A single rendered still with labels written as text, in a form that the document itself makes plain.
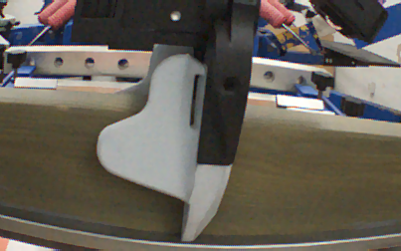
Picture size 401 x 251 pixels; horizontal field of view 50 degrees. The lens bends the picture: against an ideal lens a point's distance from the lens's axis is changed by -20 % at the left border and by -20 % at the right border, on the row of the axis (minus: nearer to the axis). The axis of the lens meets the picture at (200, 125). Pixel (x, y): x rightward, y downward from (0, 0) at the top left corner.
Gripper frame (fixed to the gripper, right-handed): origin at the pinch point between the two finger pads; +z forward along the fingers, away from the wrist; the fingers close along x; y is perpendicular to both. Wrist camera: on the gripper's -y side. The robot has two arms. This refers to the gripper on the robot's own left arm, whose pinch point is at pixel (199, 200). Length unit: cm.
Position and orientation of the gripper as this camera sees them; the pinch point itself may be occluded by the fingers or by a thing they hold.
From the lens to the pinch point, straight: 27.5
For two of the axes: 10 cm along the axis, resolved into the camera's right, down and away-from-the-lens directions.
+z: -1.2, 9.4, 3.2
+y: -9.9, -0.8, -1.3
